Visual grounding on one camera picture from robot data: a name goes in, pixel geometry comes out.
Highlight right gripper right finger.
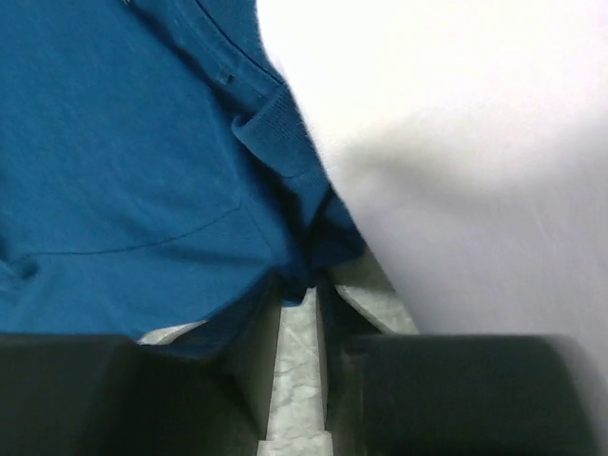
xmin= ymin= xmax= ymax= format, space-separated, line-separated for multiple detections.
xmin=316 ymin=280 xmax=603 ymax=455

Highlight blue printed t-shirt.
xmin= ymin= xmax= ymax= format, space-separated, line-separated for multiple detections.
xmin=1 ymin=1 xmax=365 ymax=346

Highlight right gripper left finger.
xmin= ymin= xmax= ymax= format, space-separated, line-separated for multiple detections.
xmin=1 ymin=279 xmax=280 ymax=455

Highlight white folded t-shirt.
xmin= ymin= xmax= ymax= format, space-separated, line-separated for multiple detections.
xmin=254 ymin=0 xmax=608 ymax=352

